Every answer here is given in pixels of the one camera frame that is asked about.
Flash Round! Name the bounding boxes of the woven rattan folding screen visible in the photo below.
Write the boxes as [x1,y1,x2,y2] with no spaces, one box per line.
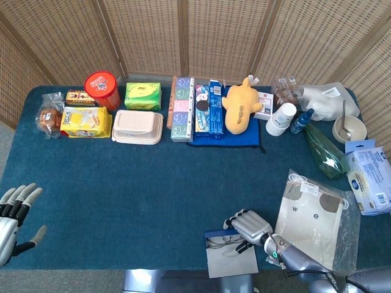
[0,0,391,152]

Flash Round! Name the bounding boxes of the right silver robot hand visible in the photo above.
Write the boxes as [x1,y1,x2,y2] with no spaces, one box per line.
[222,208,274,256]

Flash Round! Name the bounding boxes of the yellow biscuit pack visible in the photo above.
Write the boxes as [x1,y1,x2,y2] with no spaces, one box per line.
[60,106,113,139]

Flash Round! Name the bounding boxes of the white cloth in clear bag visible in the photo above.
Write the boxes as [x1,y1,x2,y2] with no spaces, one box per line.
[273,168,363,274]

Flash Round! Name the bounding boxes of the orange tub with red lid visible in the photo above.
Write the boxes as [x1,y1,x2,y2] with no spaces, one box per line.
[84,71,122,112]

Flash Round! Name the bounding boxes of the metal spoon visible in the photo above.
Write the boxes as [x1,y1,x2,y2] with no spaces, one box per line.
[339,99,353,142]

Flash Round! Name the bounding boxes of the bread in clear bag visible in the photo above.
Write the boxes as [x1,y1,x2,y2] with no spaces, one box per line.
[35,91,66,140]

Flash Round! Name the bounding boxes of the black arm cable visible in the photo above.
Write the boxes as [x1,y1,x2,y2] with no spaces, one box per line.
[274,259,352,284]

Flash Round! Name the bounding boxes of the pastel pocket tissue multipack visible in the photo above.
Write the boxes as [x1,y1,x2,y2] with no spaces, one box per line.
[170,76,196,143]

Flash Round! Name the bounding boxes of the beige bowl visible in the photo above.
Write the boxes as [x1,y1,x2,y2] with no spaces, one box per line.
[332,115,367,143]

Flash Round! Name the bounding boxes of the green tissue pack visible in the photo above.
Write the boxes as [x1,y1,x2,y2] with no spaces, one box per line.
[124,82,162,111]

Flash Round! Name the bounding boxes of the small brown printed box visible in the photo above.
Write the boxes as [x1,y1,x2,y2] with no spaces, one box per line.
[65,89,97,107]

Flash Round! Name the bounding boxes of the small white box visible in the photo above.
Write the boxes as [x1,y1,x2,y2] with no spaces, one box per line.
[253,90,275,120]

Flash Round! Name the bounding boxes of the blue white wet wipes pack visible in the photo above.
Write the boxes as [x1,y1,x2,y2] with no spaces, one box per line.
[344,139,391,217]

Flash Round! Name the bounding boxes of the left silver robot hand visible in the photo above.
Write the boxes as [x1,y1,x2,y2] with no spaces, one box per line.
[0,183,48,266]

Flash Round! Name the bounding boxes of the dark blue cookie box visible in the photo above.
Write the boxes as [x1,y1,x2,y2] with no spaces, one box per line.
[208,79,226,140]

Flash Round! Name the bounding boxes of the stack of paper cups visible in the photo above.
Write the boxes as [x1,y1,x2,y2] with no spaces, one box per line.
[265,102,298,137]

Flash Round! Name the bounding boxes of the brown snacks in clear pack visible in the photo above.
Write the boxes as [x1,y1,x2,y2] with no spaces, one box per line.
[271,76,303,107]

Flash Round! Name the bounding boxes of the black wire eyeglasses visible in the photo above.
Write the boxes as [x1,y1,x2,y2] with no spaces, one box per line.
[206,234,245,248]

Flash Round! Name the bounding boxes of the yellow plush toy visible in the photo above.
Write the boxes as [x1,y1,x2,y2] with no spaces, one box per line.
[221,76,264,136]

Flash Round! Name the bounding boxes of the teal felt table cover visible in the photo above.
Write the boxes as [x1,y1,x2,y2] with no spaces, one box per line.
[0,85,391,271]

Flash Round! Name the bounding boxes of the green plastic bottle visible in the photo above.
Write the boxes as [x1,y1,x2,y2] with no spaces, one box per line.
[303,121,349,179]

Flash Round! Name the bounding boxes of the blue spray bottle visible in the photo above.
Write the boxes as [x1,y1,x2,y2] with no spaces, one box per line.
[290,107,315,135]

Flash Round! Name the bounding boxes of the beige lidded lunch box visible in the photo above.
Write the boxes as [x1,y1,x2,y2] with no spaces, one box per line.
[111,109,164,145]

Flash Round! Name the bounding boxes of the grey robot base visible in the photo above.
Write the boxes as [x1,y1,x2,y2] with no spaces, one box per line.
[122,269,255,293]

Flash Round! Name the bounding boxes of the light blue cookie box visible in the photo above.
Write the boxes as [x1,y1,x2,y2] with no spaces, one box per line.
[194,84,211,137]

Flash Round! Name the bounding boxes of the blue cardboard glasses case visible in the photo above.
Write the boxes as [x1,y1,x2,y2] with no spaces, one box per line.
[203,229,260,278]

